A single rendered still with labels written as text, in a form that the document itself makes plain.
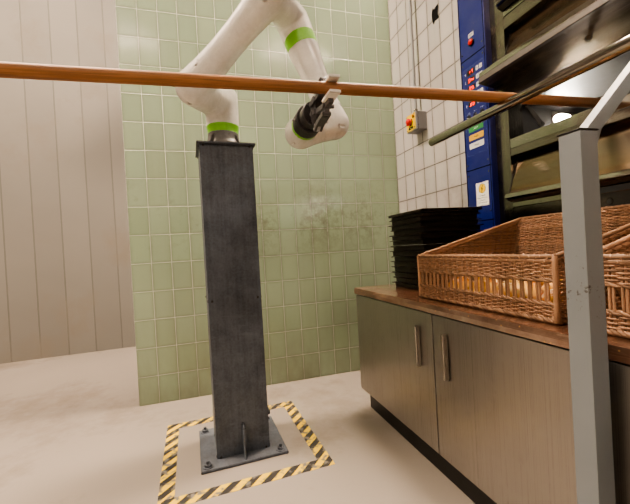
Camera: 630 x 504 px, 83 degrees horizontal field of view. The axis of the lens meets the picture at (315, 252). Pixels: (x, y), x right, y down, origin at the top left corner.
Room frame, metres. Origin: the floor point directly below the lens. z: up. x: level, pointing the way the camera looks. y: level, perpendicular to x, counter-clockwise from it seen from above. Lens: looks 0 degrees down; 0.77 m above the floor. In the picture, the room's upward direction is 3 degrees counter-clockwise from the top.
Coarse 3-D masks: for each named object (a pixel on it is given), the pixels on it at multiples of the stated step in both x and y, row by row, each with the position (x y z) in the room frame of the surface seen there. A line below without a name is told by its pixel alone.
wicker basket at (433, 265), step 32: (512, 224) 1.39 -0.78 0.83; (544, 224) 1.29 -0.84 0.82; (608, 224) 1.07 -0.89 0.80; (448, 256) 1.11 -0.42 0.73; (480, 256) 0.97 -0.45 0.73; (512, 256) 0.87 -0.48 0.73; (544, 256) 0.78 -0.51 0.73; (448, 288) 1.13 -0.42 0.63; (480, 288) 0.99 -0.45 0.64; (512, 288) 0.88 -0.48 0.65; (544, 288) 0.79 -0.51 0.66; (544, 320) 0.79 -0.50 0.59
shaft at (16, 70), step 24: (0, 72) 0.71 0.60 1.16; (24, 72) 0.72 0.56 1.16; (48, 72) 0.73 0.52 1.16; (72, 72) 0.74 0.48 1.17; (96, 72) 0.75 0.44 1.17; (120, 72) 0.76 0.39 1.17; (144, 72) 0.78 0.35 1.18; (168, 72) 0.79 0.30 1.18; (384, 96) 0.95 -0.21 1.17; (408, 96) 0.96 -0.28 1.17; (432, 96) 0.98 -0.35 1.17; (456, 96) 1.00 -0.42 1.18; (480, 96) 1.02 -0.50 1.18; (504, 96) 1.04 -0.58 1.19; (552, 96) 1.09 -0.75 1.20
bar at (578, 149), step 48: (624, 48) 0.73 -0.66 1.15; (528, 96) 0.95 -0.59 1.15; (624, 96) 0.65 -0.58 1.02; (432, 144) 1.36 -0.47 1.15; (576, 144) 0.61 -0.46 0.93; (576, 192) 0.61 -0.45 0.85; (576, 240) 0.61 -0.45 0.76; (576, 288) 0.62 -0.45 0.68; (576, 336) 0.62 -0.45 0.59; (576, 384) 0.63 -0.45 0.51; (576, 432) 0.63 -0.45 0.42; (576, 480) 0.64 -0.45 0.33
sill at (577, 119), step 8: (624, 104) 1.06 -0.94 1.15; (584, 112) 1.17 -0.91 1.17; (560, 120) 1.25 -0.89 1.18; (568, 120) 1.22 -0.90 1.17; (576, 120) 1.20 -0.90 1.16; (584, 120) 1.17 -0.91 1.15; (544, 128) 1.31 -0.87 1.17; (552, 128) 1.28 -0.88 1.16; (560, 128) 1.25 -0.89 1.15; (568, 128) 1.23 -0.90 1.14; (520, 136) 1.41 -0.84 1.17; (528, 136) 1.38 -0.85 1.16; (536, 136) 1.34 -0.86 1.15; (544, 136) 1.31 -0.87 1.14; (512, 144) 1.45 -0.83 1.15; (520, 144) 1.41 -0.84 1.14
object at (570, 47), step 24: (600, 0) 0.98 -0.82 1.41; (624, 0) 0.95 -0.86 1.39; (576, 24) 1.05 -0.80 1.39; (600, 24) 1.04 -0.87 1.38; (624, 24) 1.03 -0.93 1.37; (528, 48) 1.19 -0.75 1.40; (552, 48) 1.16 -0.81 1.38; (576, 48) 1.15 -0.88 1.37; (600, 48) 1.14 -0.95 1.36; (504, 72) 1.32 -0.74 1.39; (528, 72) 1.30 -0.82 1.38; (552, 72) 1.29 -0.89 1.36
